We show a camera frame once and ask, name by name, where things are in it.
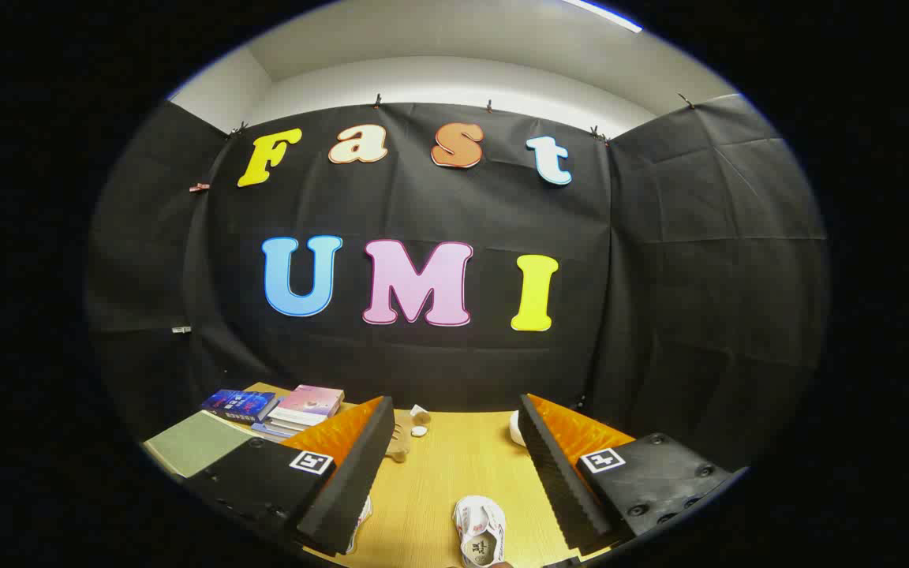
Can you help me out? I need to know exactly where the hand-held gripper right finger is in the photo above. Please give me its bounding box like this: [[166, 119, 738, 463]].
[[518, 393, 734, 558]]

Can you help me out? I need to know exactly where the pink cover book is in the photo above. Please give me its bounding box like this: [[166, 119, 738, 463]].
[[269, 384, 345, 423]]

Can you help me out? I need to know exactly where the white book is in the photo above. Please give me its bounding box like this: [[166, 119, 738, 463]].
[[265, 412, 331, 434]]

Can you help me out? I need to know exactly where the black backdrop cloth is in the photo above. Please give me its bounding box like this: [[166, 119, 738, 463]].
[[85, 93, 830, 474]]

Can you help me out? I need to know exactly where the brown plush toy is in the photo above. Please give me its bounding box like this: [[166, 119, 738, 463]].
[[387, 404, 432, 464]]

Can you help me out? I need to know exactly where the dark blue cover book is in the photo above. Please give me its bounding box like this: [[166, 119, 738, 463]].
[[200, 389, 279, 425]]

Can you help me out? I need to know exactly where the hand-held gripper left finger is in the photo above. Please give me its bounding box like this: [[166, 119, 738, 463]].
[[185, 396, 397, 556]]

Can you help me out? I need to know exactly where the cream fabric storage box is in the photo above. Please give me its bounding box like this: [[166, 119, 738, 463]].
[[143, 410, 266, 480]]

